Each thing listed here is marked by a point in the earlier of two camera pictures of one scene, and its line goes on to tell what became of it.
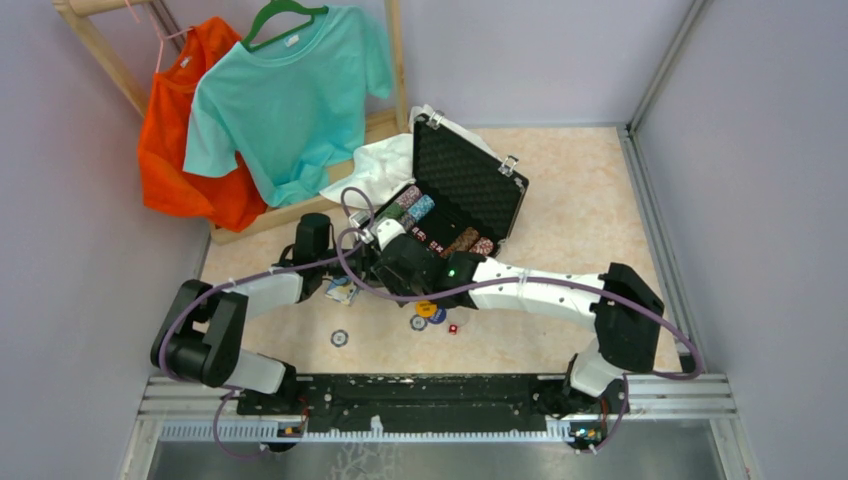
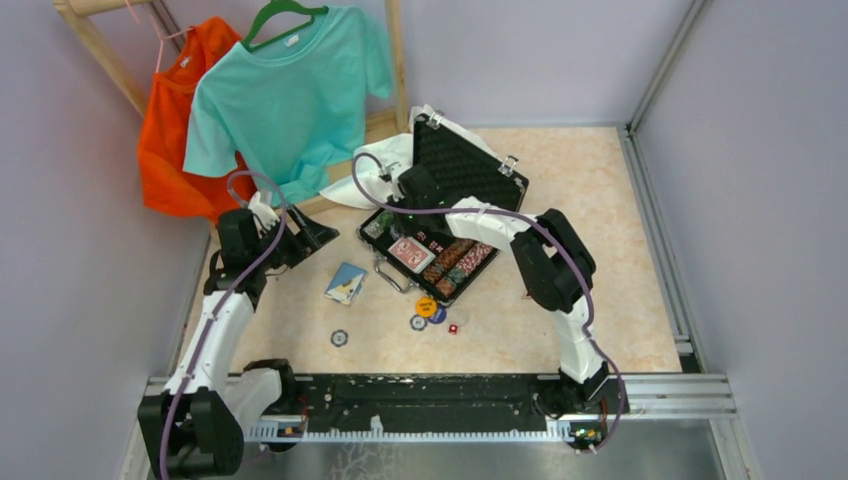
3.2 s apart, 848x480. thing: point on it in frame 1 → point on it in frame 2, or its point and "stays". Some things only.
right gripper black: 390,280 → 405,198
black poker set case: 464,198 stays
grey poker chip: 339,338 stays
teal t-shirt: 292,109 stays
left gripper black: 366,256 → 308,239
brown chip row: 463,243 stays
